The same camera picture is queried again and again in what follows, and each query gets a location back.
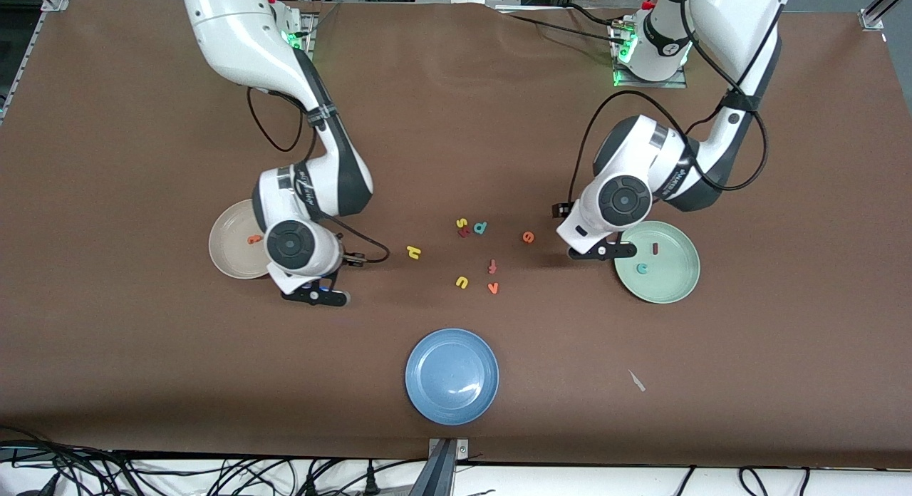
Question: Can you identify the beige round plate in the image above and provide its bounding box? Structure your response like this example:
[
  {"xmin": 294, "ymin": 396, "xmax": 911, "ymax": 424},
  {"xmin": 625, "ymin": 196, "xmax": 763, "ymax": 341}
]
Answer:
[{"xmin": 208, "ymin": 198, "xmax": 275, "ymax": 280}]

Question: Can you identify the pale green round plate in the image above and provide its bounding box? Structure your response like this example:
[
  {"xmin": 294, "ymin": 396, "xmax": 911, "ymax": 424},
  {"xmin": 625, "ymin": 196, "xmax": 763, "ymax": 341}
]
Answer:
[{"xmin": 613, "ymin": 220, "xmax": 701, "ymax": 305}]

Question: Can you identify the blue round plate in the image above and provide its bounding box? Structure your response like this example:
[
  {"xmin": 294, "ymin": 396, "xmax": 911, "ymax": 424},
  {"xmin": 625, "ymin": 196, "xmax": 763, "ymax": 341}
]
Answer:
[{"xmin": 405, "ymin": 328, "xmax": 500, "ymax": 426}]

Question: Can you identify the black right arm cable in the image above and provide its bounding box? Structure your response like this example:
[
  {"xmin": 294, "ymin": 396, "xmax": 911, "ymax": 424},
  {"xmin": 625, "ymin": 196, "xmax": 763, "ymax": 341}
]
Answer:
[{"xmin": 246, "ymin": 86, "xmax": 391, "ymax": 267}]

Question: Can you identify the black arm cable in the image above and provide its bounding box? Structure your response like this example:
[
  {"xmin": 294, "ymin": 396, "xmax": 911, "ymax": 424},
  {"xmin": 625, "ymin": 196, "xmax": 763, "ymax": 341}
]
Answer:
[
  {"xmin": 552, "ymin": 0, "xmax": 784, "ymax": 219},
  {"xmin": 246, "ymin": 86, "xmax": 391, "ymax": 267}
]

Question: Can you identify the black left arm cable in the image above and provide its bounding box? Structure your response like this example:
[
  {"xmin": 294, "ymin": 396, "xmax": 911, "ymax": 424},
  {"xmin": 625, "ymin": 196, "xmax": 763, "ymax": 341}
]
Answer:
[{"xmin": 552, "ymin": 0, "xmax": 784, "ymax": 219}]

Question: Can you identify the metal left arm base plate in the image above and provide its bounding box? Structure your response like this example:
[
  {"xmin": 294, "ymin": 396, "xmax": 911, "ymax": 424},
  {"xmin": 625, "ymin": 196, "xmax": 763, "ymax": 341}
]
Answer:
[{"xmin": 609, "ymin": 22, "xmax": 688, "ymax": 89}]

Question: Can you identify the black base cable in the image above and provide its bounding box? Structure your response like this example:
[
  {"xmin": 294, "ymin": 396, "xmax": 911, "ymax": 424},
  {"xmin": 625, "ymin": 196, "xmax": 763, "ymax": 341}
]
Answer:
[
  {"xmin": 563, "ymin": 3, "xmax": 619, "ymax": 30},
  {"xmin": 499, "ymin": 10, "xmax": 624, "ymax": 46}
]

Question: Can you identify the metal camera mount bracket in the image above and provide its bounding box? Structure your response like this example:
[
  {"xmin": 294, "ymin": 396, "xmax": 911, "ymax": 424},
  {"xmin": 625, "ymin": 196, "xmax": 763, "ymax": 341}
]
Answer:
[{"xmin": 426, "ymin": 438, "xmax": 471, "ymax": 496}]

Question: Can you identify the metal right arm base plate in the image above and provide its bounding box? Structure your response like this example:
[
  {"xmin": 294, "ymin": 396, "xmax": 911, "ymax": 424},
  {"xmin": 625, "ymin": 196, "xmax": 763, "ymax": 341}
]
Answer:
[{"xmin": 274, "ymin": 1, "xmax": 318, "ymax": 55}]

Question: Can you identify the black cable bundle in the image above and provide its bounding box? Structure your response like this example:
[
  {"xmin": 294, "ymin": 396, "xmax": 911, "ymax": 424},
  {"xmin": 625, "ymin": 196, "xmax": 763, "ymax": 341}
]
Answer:
[{"xmin": 0, "ymin": 425, "xmax": 154, "ymax": 496}]

